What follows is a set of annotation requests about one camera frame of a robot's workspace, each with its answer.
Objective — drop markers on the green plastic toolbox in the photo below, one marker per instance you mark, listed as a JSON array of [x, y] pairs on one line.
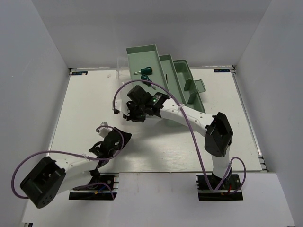
[[160, 87]]

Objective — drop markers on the right blue corner label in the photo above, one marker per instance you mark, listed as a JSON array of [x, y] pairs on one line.
[[222, 70]]

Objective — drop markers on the green stubby screwdriver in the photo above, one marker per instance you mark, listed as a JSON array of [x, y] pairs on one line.
[[147, 81], [146, 71]]

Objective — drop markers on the blue corner label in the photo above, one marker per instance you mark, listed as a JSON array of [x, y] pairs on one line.
[[222, 70], [79, 73]]

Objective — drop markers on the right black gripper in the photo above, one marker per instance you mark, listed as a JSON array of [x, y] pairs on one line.
[[129, 116]]

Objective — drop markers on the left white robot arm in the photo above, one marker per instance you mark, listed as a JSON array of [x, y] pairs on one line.
[[50, 177]]

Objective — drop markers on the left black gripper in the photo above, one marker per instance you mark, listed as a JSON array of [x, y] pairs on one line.
[[127, 136]]

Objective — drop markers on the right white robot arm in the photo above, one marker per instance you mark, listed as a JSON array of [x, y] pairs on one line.
[[214, 128]]

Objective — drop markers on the left blue corner label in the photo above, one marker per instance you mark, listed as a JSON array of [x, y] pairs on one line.
[[79, 73]]

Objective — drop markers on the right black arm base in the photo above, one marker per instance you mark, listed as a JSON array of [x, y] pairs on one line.
[[228, 191]]

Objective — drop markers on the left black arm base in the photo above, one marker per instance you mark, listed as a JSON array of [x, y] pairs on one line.
[[100, 188]]

